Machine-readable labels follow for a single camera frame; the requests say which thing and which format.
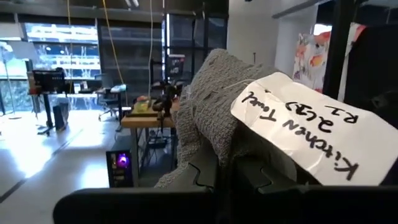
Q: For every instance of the black partition panel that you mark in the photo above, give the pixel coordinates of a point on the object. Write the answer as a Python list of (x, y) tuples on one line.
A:
[(373, 62)]

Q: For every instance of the black frame post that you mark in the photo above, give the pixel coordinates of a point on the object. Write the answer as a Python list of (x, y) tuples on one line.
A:
[(337, 46)]

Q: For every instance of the black sign screen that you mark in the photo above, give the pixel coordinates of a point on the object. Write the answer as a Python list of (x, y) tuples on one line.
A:
[(176, 66)]

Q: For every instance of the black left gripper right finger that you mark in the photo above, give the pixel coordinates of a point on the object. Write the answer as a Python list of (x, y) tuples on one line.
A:
[(311, 205)]

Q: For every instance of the wooden table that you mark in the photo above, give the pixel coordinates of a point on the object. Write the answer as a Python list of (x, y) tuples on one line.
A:
[(146, 122)]

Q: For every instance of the small black robot arm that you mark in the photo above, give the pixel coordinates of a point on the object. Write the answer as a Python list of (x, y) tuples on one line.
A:
[(168, 96)]

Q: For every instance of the yellow green object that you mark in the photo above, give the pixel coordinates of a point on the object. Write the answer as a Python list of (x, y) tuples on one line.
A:
[(141, 105)]

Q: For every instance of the black computer tower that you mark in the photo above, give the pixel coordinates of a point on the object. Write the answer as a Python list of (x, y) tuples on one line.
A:
[(119, 168)]

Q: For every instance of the floral print cloth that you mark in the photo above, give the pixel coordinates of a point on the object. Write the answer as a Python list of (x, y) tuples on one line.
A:
[(311, 62)]

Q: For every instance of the black office chair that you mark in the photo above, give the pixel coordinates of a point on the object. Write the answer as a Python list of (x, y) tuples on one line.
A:
[(107, 93)]

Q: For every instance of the black monitor on stand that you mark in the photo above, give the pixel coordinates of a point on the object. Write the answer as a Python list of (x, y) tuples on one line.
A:
[(49, 81)]

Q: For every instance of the white paper tag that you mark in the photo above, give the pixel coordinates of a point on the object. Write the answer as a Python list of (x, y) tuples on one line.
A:
[(311, 130)]

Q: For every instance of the dark grey knit towel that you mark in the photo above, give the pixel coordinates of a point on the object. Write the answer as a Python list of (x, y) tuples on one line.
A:
[(211, 99)]

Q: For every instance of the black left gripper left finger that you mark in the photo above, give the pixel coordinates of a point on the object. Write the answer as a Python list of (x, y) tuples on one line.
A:
[(140, 205)]

